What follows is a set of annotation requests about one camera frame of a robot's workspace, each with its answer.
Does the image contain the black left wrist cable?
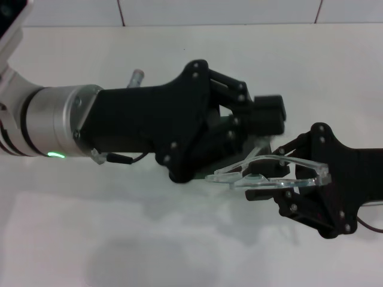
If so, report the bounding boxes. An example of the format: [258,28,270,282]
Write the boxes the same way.
[91,148,148,165]

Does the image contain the green glasses case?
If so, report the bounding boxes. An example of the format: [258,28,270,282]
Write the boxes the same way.
[193,115,273,182]

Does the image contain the clear white glasses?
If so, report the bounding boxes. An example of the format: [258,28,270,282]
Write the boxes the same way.
[205,146,332,191]

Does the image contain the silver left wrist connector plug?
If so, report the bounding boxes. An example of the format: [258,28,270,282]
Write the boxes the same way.
[127,69,145,89]

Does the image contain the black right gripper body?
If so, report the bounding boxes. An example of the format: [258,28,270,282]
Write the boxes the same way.
[294,121,383,240]

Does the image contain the dark right wrist cable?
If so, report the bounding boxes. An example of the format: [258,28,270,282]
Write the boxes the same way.
[357,200,383,233]

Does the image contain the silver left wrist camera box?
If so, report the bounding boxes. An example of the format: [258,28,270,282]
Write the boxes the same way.
[0,0,33,72]

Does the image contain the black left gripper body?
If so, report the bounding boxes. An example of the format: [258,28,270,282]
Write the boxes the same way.
[78,59,222,184]

